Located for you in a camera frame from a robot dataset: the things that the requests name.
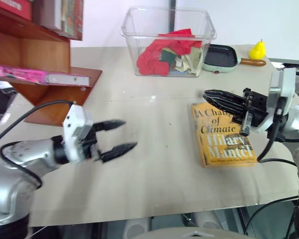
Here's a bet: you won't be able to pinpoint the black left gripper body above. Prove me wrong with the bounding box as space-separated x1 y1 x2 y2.
77 121 106 162

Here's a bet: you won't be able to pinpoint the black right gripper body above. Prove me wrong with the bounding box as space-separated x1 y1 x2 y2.
240 88 269 136

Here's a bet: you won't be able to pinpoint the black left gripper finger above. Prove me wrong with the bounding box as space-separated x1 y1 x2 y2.
101 119 127 132
99 142 139 164

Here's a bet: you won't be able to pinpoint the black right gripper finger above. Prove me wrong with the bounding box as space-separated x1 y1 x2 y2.
202 89 245 103
206 99 247 118

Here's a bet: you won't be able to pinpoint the yellow paperback book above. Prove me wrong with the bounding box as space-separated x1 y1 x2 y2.
191 102 259 168

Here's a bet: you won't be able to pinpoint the pink book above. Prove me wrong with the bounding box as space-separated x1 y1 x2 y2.
0 64 91 87

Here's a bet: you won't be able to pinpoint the wooden bookshelf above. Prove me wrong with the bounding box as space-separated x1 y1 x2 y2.
0 0 103 127

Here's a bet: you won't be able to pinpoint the colourful upright book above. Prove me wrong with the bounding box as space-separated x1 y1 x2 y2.
60 0 85 41

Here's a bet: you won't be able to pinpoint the grey upright book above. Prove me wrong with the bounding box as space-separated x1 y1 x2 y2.
34 0 63 31

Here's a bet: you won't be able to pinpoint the red book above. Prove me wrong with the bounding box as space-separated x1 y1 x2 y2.
0 0 33 21

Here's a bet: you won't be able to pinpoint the mint green electric skillet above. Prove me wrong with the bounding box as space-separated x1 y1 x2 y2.
201 44 267 75

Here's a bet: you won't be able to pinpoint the cream cloth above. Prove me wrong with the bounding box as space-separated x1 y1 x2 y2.
173 46 204 76

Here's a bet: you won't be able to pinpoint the grey side table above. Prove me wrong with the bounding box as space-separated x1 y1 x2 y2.
267 58 299 75

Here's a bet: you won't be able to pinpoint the yellow toy pear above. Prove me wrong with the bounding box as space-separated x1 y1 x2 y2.
249 38 267 61

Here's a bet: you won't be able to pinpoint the dark green cloth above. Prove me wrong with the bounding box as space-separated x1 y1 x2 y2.
160 48 177 62

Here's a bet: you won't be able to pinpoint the red and coloured cloths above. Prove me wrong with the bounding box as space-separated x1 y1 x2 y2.
136 28 203 76

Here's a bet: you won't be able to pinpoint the clear plastic bin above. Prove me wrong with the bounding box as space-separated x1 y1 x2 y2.
121 7 218 78

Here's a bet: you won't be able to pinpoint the dark vertical pole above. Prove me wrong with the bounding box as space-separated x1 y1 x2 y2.
169 0 177 33

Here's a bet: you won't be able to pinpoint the black bulky object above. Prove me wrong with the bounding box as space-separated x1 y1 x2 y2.
0 79 18 118

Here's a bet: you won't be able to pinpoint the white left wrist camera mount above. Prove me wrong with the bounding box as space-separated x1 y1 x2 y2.
62 104 94 164

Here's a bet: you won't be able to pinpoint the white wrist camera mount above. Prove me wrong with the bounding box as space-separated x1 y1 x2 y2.
62 104 94 164
267 67 297 118

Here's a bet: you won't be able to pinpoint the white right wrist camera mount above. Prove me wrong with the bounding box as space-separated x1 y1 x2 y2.
267 67 297 118

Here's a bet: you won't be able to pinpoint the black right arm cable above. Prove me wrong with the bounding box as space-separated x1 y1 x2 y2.
257 99 299 168

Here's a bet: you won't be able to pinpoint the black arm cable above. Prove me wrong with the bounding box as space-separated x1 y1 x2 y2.
257 99 299 168
0 100 74 190

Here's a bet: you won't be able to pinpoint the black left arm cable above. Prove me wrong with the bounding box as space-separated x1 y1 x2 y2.
0 100 74 190

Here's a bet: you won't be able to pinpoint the black cable under table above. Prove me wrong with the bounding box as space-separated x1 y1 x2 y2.
243 195 299 237

